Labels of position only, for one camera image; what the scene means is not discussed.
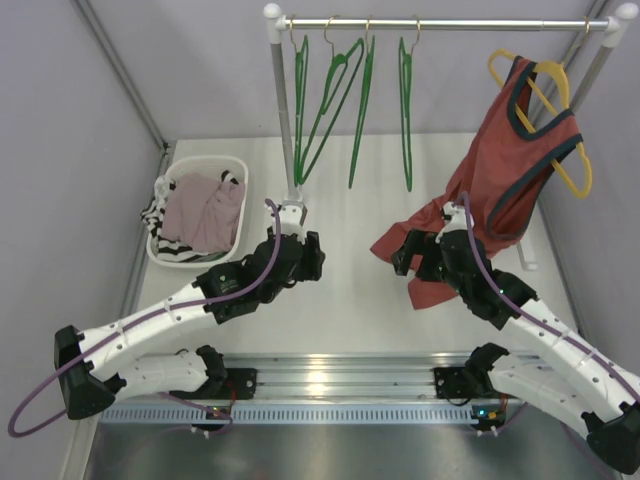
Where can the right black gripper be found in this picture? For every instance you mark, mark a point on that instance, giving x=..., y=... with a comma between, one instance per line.
x=414, y=244

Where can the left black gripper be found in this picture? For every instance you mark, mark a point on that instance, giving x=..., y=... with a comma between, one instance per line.
x=310, y=255

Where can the pink tank top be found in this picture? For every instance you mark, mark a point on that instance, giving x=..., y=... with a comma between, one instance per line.
x=203, y=213

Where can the green hanger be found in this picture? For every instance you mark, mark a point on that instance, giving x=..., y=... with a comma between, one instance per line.
x=364, y=100
x=339, y=79
x=405, y=76
x=300, y=83

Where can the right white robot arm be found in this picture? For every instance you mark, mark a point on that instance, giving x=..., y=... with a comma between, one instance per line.
x=555, y=350

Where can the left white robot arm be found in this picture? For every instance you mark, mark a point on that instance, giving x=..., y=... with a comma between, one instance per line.
x=109, y=364

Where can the red tank top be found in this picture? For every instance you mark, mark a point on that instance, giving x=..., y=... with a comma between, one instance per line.
x=504, y=171

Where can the yellow hanger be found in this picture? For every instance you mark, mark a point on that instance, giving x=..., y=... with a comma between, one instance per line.
x=555, y=71

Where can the white laundry basket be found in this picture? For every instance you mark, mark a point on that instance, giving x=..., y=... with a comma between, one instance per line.
x=211, y=166

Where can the striped black white shirt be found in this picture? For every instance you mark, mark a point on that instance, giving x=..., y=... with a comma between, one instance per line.
x=152, y=217

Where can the white metal clothes rack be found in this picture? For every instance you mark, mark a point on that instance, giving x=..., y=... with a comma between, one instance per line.
x=613, y=29

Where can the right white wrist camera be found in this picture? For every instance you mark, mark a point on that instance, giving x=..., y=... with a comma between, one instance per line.
x=456, y=217

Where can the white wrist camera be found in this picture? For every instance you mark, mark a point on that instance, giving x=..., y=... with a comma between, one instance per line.
x=292, y=215
x=456, y=217

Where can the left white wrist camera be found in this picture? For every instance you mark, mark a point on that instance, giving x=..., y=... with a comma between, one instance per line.
x=292, y=215

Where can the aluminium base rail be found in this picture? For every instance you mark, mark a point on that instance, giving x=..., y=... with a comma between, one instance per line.
x=350, y=390

